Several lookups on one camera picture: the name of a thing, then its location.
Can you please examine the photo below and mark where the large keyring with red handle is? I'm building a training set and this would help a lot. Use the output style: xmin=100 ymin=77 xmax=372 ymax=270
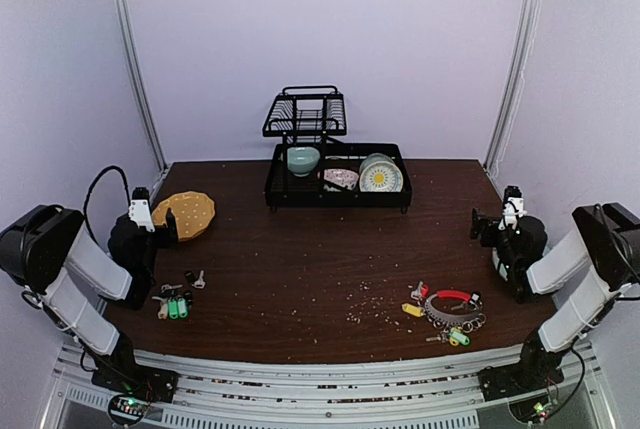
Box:
xmin=401 ymin=281 xmax=486 ymax=347

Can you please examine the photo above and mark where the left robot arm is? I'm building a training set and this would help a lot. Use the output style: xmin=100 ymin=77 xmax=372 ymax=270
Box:
xmin=1 ymin=205 xmax=178 ymax=402

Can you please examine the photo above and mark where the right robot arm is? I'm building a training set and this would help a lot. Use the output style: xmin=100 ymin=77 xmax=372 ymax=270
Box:
xmin=470 ymin=198 xmax=639 ymax=400

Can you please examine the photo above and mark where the green tagged key bunch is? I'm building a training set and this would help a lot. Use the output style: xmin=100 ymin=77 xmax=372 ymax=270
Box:
xmin=151 ymin=284 xmax=194 ymax=320

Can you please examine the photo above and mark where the yellow daisy plate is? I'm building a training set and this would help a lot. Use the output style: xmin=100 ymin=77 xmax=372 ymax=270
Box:
xmin=359 ymin=161 xmax=404 ymax=193

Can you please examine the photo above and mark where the pale green plate behind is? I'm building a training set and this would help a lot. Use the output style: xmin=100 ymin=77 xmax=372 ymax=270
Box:
xmin=359 ymin=152 xmax=395 ymax=174

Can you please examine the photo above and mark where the pink patterned bowl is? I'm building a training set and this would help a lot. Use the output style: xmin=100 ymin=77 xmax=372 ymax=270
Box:
xmin=323 ymin=168 xmax=359 ymax=192

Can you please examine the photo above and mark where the celadon green bowl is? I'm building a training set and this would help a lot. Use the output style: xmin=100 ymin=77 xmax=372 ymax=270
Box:
xmin=286 ymin=146 xmax=320 ymax=177

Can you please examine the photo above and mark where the left base circuit board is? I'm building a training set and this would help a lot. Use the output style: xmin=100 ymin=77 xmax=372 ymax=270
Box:
xmin=107 ymin=394 xmax=151 ymax=426

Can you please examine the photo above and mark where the base circuit board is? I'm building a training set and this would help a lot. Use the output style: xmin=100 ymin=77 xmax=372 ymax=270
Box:
xmin=509 ymin=396 xmax=560 ymax=424
xmin=107 ymin=394 xmax=151 ymax=426

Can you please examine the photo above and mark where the right base circuit board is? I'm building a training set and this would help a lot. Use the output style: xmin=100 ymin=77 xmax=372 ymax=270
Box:
xmin=509 ymin=396 xmax=560 ymax=424

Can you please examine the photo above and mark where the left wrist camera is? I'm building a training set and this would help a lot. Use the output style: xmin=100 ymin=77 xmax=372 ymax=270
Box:
xmin=128 ymin=187 xmax=155 ymax=233

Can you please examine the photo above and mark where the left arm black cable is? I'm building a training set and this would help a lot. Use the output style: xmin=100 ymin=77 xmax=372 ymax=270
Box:
xmin=82 ymin=165 xmax=130 ymax=240

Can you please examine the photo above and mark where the black wire dish rack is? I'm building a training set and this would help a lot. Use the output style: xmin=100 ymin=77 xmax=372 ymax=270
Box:
xmin=262 ymin=85 xmax=412 ymax=213

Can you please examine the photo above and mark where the aluminium front rail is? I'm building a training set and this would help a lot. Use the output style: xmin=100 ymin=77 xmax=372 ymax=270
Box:
xmin=36 ymin=343 xmax=621 ymax=428

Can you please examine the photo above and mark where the right aluminium frame post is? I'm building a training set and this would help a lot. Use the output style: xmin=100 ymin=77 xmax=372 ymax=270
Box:
xmin=484 ymin=0 xmax=540 ymax=180

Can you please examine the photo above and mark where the aluminium frame post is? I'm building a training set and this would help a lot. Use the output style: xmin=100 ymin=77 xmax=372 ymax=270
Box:
xmin=484 ymin=0 xmax=540 ymax=180
xmin=114 ymin=0 xmax=168 ymax=173

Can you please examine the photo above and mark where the left aluminium frame post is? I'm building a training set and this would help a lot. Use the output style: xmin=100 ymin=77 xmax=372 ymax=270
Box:
xmin=114 ymin=0 xmax=168 ymax=173

